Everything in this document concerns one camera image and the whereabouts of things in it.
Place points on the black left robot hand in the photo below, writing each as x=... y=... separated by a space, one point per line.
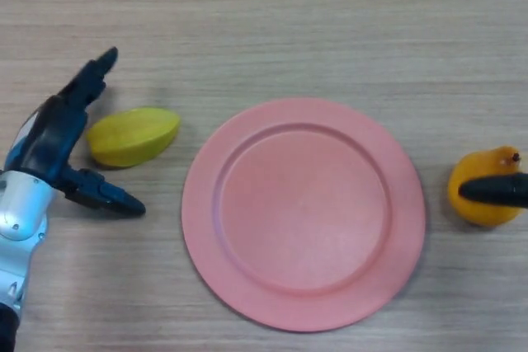
x=49 y=137

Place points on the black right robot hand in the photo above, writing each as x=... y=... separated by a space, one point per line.
x=495 y=189

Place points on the yellow starfruit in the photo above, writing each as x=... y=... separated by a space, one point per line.
x=132 y=137

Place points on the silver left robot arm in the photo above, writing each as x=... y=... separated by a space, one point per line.
x=20 y=212

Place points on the pink round plate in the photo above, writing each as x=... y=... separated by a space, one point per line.
x=303 y=220

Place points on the orange yellow pear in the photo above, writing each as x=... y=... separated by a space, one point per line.
x=478 y=164

